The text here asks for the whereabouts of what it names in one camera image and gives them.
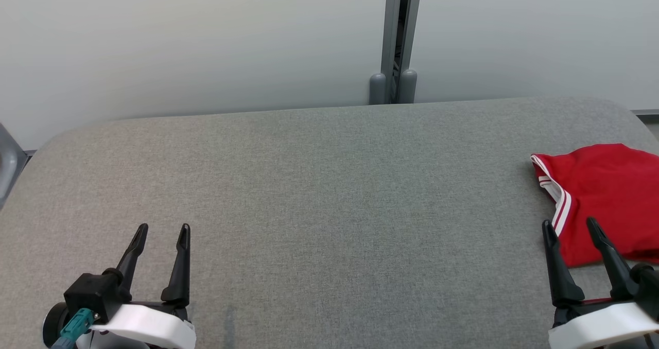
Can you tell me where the grey metal partition post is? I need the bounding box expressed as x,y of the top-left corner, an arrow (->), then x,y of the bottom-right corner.
369,0 -> 424,105

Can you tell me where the teal plug black cable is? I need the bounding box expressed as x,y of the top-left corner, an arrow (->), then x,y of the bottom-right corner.
50,309 -> 96,349

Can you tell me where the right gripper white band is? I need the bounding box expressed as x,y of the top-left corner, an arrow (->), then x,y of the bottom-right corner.
541,217 -> 659,349

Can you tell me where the red white basketball jersey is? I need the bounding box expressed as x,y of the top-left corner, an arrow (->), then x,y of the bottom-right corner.
530,143 -> 659,268

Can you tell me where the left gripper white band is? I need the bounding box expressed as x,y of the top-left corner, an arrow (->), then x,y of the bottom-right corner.
90,223 -> 197,349

